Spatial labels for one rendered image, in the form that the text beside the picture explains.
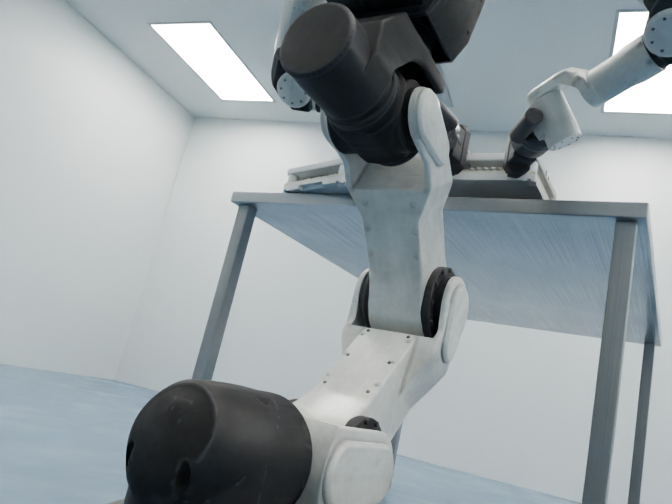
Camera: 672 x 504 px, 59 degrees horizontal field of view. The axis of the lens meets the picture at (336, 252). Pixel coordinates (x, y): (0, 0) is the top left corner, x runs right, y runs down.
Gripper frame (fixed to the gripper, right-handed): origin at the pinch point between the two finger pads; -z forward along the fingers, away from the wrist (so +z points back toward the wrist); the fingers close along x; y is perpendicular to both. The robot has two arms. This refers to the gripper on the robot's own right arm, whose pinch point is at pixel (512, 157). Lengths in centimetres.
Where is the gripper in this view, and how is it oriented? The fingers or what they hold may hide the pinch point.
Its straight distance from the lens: 145.3
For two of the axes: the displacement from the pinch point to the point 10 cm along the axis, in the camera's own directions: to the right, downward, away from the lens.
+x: -2.1, 9.5, -2.1
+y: 9.8, 2.1, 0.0
